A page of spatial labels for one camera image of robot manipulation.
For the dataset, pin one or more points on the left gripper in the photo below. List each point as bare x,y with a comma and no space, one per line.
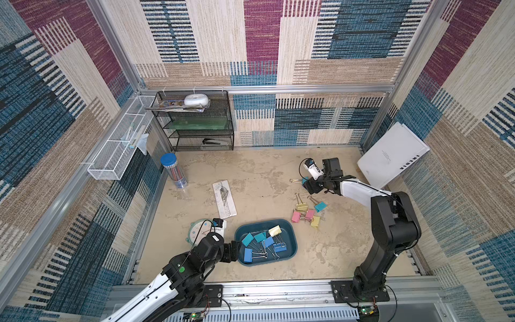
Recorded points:
228,257

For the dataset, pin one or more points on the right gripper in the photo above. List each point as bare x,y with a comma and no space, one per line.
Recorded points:
312,186

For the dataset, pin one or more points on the green round alarm clock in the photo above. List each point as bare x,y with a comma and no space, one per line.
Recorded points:
199,229

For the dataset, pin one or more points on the teal binder clip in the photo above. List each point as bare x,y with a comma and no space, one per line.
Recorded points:
260,237
319,205
249,241
299,181

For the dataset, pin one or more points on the blue binder clip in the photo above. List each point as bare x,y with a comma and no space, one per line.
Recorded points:
250,255
267,244
279,245

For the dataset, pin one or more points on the pink binder clip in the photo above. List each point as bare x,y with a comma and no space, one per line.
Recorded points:
296,217
308,215

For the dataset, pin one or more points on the packaged ruler card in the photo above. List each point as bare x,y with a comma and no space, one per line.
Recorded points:
224,200

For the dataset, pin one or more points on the yellow binder clip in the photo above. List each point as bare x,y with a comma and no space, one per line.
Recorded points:
315,221
300,205
275,234

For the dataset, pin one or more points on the teal plastic storage box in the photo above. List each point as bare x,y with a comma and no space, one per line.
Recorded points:
288,235

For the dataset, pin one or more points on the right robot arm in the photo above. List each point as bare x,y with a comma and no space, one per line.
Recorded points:
394,226

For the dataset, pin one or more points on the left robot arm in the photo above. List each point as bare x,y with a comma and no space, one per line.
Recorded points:
181,283

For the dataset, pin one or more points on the white booklet on stand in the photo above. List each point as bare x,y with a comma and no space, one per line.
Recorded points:
393,153

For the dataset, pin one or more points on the blue-lid pencil tube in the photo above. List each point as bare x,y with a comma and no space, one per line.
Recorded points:
170,163

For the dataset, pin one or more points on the green tray on shelf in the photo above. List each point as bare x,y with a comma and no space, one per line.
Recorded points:
198,123

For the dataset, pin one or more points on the magazines on shelf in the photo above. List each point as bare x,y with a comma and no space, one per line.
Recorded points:
178,107

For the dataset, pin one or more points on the white oval device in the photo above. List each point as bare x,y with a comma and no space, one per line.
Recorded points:
196,99

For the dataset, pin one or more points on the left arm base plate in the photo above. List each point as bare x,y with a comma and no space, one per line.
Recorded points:
212,296

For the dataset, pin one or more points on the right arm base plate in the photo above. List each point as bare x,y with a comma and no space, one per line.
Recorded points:
344,291

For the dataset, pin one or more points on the black wire shelf rack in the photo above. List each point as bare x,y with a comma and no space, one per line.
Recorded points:
192,140

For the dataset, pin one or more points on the white wire wall basket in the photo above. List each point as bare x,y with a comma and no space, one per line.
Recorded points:
111,158

